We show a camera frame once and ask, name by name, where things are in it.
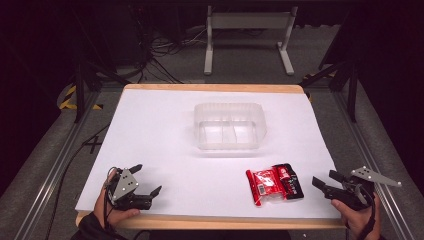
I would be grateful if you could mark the white metal stand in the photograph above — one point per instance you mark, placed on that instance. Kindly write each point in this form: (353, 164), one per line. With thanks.
(250, 20)

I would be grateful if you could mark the red and black snack packet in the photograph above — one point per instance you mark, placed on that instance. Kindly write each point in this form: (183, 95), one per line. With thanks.
(273, 185)

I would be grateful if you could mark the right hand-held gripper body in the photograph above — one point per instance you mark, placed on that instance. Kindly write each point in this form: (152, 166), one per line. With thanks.
(358, 191)

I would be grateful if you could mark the white paper sheet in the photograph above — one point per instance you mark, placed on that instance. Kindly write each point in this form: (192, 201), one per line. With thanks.
(160, 133)

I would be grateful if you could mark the yellow and black hazard tape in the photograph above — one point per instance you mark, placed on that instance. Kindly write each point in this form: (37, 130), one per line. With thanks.
(68, 100)
(313, 76)

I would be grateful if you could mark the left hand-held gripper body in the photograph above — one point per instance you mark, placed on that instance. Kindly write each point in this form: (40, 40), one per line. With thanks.
(125, 182)

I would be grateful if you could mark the person's right hand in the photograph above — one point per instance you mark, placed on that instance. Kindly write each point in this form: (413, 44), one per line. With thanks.
(356, 218)

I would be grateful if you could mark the clear plastic container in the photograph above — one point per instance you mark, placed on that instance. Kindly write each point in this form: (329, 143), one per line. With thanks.
(230, 128)

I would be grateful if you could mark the aluminium rail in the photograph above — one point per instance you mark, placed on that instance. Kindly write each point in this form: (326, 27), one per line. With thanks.
(56, 166)
(373, 160)

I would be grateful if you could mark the person's left hand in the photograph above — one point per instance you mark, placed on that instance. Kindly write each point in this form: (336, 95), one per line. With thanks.
(106, 211)

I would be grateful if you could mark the black metal stand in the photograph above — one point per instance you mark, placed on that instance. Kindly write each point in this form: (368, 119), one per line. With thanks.
(80, 90)
(351, 90)

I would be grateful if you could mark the black tape cross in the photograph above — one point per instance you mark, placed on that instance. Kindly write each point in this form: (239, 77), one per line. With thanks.
(92, 144)

